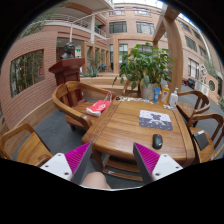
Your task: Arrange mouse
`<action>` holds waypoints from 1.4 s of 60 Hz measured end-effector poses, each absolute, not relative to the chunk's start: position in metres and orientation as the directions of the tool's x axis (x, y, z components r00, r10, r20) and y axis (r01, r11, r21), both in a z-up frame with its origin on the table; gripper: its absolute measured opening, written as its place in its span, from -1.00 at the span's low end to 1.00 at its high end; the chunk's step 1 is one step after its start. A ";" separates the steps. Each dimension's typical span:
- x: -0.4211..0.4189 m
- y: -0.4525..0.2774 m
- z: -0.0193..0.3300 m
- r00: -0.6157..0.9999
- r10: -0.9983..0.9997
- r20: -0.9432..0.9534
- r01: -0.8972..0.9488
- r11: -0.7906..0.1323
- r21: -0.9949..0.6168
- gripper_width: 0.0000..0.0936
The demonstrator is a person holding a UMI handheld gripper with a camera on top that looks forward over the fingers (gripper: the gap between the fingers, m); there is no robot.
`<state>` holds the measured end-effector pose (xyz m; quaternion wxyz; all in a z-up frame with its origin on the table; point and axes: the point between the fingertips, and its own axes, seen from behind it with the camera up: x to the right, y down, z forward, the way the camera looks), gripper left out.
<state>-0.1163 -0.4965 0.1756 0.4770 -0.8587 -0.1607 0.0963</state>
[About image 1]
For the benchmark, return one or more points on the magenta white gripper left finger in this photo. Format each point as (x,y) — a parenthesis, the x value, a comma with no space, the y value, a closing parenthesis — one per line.
(70,166)

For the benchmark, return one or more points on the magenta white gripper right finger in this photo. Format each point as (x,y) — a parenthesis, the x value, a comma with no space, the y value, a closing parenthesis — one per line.
(153,166)

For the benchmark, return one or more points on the black computer mouse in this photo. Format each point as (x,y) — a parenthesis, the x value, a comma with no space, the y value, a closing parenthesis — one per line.
(157,141)

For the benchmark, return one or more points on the grey patterned mouse pad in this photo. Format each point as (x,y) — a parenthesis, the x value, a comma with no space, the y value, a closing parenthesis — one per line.
(155,120)

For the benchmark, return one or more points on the person's bare knee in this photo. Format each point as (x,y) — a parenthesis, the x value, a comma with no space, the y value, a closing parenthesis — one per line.
(96,180)

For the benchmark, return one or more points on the wooden armchair near left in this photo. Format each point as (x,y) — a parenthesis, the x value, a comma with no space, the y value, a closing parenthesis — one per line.
(24,141)

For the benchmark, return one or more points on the wooden armchair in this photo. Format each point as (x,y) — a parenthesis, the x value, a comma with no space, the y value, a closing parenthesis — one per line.
(211,151)
(67,97)
(24,141)
(202,104)

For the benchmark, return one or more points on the square wooden table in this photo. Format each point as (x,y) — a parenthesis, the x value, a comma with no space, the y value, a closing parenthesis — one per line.
(112,136)

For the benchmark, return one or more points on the black item on chair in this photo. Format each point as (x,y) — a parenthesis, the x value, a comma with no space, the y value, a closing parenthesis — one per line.
(201,139)

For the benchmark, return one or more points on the wooden armchair near right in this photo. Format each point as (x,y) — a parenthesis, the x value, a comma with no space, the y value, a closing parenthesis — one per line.
(211,151)

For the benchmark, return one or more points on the red white bag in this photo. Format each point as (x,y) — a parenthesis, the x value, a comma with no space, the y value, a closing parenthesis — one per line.
(98,108)

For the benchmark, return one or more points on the wooden armchair far left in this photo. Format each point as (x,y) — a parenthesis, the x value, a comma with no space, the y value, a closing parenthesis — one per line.
(67,97)

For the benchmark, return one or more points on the clear pump sanitizer bottle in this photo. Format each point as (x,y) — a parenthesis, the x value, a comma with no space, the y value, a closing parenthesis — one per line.
(173,99)

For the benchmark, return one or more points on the blue tube bottle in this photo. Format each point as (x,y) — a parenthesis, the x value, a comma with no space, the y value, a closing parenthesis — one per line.
(156,94)

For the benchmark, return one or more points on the yellow bottle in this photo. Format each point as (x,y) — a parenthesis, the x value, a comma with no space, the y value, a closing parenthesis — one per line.
(165,94)

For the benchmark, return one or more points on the wooden armchair far right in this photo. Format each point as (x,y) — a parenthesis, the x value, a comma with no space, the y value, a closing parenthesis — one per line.
(202,104)

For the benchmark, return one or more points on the large green potted plant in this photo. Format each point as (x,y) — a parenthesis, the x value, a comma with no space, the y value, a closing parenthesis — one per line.
(145,70)

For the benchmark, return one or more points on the dark bust statue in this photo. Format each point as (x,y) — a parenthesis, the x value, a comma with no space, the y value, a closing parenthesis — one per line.
(68,48)

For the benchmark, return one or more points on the wooden pillar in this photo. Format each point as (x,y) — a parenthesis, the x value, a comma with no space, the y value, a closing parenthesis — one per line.
(166,24)

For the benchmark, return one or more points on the dark red wooden pedestal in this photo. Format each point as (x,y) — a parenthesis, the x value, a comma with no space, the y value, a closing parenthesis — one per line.
(67,70)

